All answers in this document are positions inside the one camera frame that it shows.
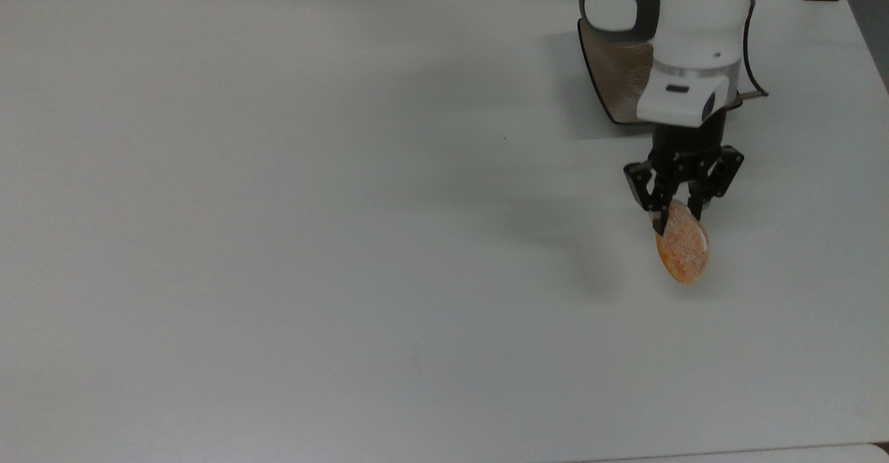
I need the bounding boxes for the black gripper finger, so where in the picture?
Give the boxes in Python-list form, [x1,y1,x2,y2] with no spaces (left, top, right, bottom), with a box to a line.
[686,145,745,221]
[623,161,678,236]

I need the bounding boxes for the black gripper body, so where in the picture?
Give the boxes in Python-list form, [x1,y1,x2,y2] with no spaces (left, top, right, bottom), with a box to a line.
[649,112,727,172]

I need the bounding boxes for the orange sugared bread bun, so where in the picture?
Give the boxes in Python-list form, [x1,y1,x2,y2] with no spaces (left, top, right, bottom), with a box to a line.
[654,199,711,285]

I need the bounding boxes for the square brown ceramic plate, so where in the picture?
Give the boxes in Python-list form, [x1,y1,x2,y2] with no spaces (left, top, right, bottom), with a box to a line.
[576,0,770,127]

